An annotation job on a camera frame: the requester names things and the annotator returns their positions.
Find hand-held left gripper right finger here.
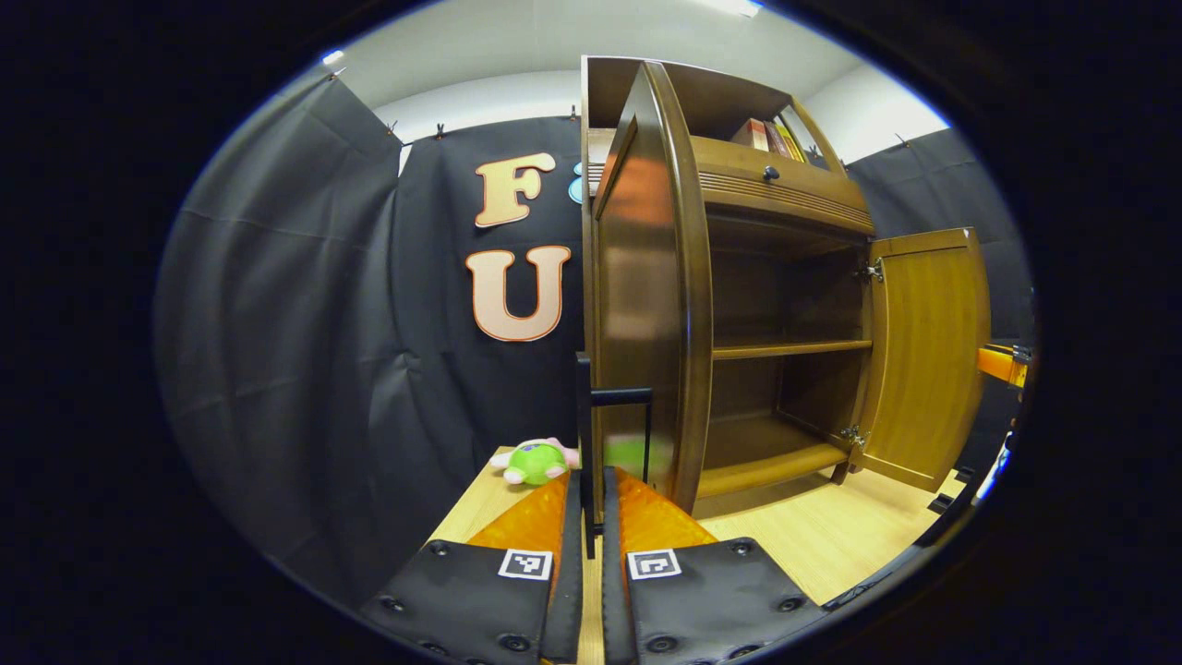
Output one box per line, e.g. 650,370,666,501
602,466,827,665

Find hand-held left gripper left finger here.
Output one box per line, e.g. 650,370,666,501
360,469,585,665

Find wooden shoe cabinet door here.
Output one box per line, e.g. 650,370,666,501
850,227,992,493
591,60,714,518

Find black door handle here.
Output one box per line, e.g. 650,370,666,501
574,351,655,560

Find wooden double-door shoe cabinet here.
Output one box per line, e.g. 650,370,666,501
580,55,994,518

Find wooden cabinet drawer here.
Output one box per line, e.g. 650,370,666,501
693,137,874,227

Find green plush toy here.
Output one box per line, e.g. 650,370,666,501
489,437,583,487

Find wooden inner shelf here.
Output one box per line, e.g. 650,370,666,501
711,339,874,361

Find black backdrop cloth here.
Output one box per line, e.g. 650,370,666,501
152,69,1035,601

